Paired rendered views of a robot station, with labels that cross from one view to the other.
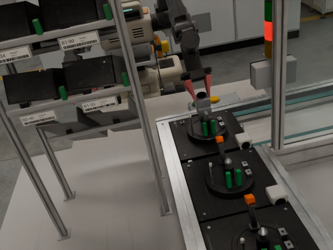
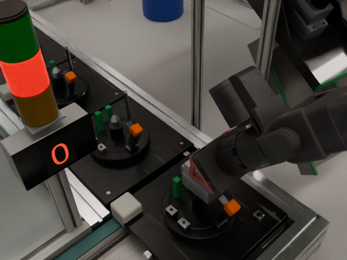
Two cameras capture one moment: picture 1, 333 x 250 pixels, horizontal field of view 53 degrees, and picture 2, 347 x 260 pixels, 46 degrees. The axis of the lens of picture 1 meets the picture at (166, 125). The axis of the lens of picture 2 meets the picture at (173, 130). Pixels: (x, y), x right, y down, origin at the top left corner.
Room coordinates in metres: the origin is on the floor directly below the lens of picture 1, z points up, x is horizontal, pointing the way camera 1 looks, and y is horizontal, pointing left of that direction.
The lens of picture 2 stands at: (1.29, -0.45, 1.62)
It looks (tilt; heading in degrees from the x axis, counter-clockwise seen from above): 44 degrees down; 142
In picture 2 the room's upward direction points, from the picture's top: 2 degrees counter-clockwise
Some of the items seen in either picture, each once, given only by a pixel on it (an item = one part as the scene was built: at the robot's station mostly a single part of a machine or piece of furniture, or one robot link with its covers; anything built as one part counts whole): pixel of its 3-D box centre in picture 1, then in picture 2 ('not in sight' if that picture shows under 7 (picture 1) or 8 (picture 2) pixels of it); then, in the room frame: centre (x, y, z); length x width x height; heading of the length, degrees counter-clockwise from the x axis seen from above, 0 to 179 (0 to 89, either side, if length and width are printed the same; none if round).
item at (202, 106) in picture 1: (203, 104); (199, 171); (0.95, -0.13, 1.09); 0.08 x 0.04 x 0.07; 3
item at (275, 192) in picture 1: (228, 169); (115, 128); (0.70, -0.15, 1.01); 0.24 x 0.24 x 0.13; 3
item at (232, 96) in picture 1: (214, 106); not in sight; (1.17, -0.21, 0.93); 0.21 x 0.07 x 0.06; 93
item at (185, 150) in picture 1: (207, 134); (198, 214); (0.95, -0.14, 0.96); 0.24 x 0.24 x 0.02; 3
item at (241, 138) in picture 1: (243, 141); (126, 209); (0.86, -0.24, 0.97); 0.05 x 0.05 x 0.04; 3
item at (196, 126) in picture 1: (206, 129); (198, 208); (0.95, -0.14, 0.98); 0.14 x 0.14 x 0.02
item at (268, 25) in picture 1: (274, 28); (24, 69); (0.84, -0.33, 1.33); 0.05 x 0.05 x 0.05
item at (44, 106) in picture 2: (274, 46); (35, 100); (0.84, -0.33, 1.28); 0.05 x 0.05 x 0.05
